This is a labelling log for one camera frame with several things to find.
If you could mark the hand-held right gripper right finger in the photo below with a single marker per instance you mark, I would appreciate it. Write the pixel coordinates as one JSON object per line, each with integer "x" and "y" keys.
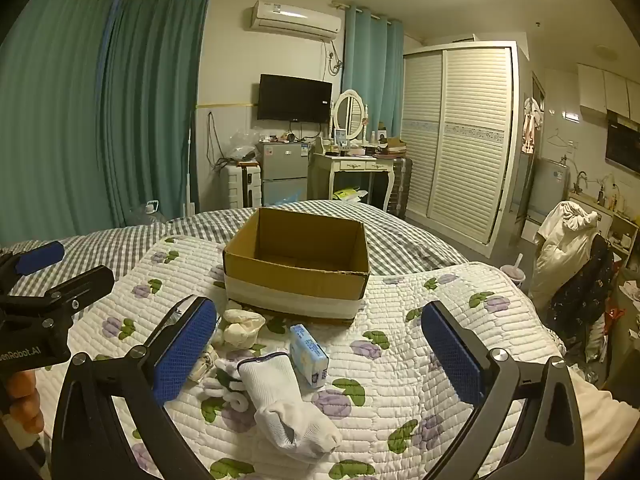
{"x": 452, "y": 355}

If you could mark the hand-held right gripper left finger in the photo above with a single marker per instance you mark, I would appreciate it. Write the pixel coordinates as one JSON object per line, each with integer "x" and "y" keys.
{"x": 182, "y": 352}

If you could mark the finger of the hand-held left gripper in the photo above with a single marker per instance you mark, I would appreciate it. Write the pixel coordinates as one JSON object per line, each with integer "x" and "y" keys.
{"x": 40, "y": 256}
{"x": 85, "y": 282}

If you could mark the white fuzzy glove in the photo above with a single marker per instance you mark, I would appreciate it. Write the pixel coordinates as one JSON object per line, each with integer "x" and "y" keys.
{"x": 225, "y": 391}

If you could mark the cream sock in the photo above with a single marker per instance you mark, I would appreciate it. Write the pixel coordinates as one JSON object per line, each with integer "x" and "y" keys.
{"x": 240, "y": 327}

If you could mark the white ribbed sock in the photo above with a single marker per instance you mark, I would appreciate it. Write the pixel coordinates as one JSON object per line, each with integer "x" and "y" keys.
{"x": 280, "y": 410}

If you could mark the blue tissue pack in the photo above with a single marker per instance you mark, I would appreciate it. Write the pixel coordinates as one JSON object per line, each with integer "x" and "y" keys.
{"x": 308, "y": 354}

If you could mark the cardboard box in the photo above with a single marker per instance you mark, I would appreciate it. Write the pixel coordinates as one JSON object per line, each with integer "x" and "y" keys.
{"x": 295, "y": 277}

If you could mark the person's left hand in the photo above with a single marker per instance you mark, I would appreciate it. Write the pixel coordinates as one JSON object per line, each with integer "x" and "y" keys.
{"x": 27, "y": 405}

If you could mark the small beige cloth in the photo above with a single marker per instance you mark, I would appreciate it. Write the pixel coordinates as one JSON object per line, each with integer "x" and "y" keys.
{"x": 205, "y": 366}

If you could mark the floral quilted mat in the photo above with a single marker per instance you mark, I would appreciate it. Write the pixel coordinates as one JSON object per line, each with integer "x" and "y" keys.
{"x": 400, "y": 292}

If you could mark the plastic cup with straw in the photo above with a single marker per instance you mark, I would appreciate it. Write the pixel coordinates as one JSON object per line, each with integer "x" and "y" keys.
{"x": 515, "y": 272}

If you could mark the dark floral garment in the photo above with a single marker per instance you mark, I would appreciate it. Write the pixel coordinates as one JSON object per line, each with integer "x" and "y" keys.
{"x": 585, "y": 295}

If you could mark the wide green curtain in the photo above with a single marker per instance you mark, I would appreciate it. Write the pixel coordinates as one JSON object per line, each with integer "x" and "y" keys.
{"x": 75, "y": 110}

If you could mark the white standing pole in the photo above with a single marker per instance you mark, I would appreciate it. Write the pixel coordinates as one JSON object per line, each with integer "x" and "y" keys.
{"x": 190, "y": 175}

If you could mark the white jacket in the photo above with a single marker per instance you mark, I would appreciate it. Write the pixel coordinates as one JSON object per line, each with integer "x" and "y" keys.
{"x": 562, "y": 245}

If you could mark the white ribbed suitcase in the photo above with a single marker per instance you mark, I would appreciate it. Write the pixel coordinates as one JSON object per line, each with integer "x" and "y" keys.
{"x": 242, "y": 187}

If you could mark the silver suitcase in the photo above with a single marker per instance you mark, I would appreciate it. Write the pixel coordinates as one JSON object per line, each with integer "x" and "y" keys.
{"x": 400, "y": 185}

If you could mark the yellow green bag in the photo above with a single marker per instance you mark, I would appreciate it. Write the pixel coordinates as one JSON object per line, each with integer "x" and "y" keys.
{"x": 349, "y": 194}

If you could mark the small silver fridge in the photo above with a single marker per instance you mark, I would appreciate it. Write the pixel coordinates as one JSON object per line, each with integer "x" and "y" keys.
{"x": 282, "y": 170}

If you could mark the clear plastic bag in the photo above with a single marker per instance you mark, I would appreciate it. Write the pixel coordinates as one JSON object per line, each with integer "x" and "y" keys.
{"x": 242, "y": 144}

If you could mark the white louvered wardrobe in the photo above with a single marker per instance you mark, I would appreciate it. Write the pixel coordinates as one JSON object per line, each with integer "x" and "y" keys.
{"x": 465, "y": 145}

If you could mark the white dressing table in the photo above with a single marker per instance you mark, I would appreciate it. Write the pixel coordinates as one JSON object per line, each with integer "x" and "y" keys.
{"x": 350, "y": 164}

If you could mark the hanging pink clothes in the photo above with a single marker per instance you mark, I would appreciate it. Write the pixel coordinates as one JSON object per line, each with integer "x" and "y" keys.
{"x": 531, "y": 125}

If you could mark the white oval vanity mirror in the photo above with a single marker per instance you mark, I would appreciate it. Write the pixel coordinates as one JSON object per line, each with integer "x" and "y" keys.
{"x": 348, "y": 112}

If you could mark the black range hood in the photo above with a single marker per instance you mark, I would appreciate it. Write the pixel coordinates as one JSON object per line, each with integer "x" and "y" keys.
{"x": 622, "y": 147}

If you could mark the narrow teal curtain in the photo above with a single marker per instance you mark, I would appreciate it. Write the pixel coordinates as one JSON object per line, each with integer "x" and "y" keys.
{"x": 372, "y": 70}

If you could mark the white air conditioner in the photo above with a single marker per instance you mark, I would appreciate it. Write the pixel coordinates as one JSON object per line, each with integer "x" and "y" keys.
{"x": 295, "y": 21}

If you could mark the black wall television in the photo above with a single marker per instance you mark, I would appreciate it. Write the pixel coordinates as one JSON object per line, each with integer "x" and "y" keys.
{"x": 294, "y": 97}

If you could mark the white wall cabinets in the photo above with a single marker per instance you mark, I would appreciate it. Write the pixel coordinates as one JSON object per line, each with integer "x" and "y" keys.
{"x": 607, "y": 92}

